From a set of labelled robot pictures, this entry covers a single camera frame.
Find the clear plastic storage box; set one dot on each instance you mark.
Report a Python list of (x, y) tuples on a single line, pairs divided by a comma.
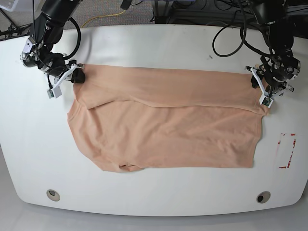
[(16, 5)]

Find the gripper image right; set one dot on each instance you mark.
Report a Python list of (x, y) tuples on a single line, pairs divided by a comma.
[(274, 87)]

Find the peach T-shirt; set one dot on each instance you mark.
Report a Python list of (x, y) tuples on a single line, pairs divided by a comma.
[(126, 119)]

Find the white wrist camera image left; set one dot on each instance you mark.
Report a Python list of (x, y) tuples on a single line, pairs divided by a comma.
[(54, 90)]

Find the black equipment base on floor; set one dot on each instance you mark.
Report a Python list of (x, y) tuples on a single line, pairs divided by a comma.
[(194, 12)]

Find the red tape rectangle marking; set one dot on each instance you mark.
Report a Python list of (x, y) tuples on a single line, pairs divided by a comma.
[(285, 150)]

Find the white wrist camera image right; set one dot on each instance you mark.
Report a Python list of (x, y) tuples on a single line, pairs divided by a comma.
[(264, 99)]

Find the right table cable grommet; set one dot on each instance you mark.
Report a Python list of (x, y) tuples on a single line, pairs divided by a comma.
[(263, 197)]

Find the table cable grommet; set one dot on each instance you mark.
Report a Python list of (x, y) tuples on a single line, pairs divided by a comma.
[(263, 197), (53, 195)]

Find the black robot arm image left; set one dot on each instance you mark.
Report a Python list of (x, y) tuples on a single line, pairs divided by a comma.
[(47, 30)]

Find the left table cable grommet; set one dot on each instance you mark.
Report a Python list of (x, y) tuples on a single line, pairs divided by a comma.
[(53, 195)]

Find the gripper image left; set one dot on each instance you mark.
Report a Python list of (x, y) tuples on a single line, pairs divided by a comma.
[(78, 74)]

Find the black tripod stand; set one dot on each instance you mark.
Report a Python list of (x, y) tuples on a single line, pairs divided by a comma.
[(15, 31)]

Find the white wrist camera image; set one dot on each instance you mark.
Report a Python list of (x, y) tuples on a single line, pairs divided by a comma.
[(264, 99), (54, 90)]

